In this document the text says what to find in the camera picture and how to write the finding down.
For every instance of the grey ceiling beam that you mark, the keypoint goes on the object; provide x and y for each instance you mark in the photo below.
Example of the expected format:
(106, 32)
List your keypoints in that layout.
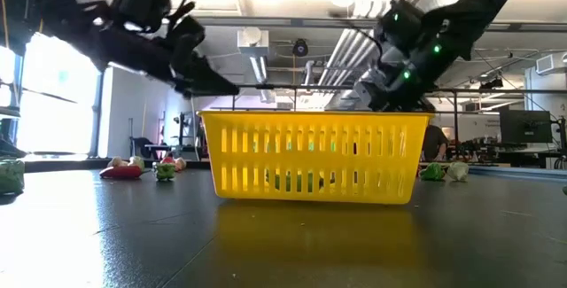
(274, 22)

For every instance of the white ceiling pipes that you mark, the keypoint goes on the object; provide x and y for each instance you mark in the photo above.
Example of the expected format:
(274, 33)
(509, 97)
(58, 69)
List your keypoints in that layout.
(343, 53)

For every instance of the white wall vent unit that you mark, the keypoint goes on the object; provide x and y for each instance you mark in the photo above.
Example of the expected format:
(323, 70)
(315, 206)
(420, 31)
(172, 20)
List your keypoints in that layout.
(549, 63)

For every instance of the black office chair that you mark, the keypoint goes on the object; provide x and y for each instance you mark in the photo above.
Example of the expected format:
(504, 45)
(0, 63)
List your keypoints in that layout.
(142, 146)

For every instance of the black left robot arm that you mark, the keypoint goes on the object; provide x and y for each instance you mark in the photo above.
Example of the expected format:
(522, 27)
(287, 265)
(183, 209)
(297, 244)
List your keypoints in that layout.
(66, 22)

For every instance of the bright large window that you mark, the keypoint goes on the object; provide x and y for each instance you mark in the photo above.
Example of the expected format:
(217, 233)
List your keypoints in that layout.
(57, 111)

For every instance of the black table mat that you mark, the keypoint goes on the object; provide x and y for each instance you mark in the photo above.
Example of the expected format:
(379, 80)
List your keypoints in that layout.
(133, 235)

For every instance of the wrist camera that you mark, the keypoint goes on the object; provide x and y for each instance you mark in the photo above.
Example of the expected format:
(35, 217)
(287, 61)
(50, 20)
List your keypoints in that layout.
(370, 88)
(139, 4)

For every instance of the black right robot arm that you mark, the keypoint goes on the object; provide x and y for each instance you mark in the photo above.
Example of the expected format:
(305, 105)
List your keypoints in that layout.
(487, 0)

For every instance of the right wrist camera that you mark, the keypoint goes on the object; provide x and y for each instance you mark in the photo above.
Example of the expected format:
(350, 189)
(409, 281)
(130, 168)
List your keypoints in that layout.
(370, 88)

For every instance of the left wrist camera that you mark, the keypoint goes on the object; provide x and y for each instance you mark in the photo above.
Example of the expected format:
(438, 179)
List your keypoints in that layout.
(139, 4)

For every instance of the green toy chili pepper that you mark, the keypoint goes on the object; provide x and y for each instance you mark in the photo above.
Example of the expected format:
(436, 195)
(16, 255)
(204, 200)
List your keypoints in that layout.
(288, 182)

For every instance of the white ceiling unit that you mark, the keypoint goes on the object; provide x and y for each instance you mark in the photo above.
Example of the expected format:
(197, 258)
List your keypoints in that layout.
(252, 42)

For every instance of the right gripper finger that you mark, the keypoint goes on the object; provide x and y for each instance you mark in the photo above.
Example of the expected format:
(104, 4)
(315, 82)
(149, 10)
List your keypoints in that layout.
(407, 105)

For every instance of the black background monitor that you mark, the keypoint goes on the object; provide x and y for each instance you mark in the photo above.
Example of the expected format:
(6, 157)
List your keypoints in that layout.
(525, 126)

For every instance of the red toy chili pepper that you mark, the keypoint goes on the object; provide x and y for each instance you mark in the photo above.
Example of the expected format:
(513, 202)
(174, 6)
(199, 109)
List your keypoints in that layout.
(120, 172)

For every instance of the yellow plastic basket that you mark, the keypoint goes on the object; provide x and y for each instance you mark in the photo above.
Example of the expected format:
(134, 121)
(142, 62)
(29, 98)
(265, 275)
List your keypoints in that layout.
(310, 122)

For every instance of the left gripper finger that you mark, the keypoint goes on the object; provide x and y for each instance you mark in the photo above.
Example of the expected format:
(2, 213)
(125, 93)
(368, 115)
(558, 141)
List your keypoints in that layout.
(208, 82)

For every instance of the black ceiling camera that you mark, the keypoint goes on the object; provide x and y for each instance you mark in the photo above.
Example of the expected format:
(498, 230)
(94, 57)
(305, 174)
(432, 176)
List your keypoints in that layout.
(300, 48)

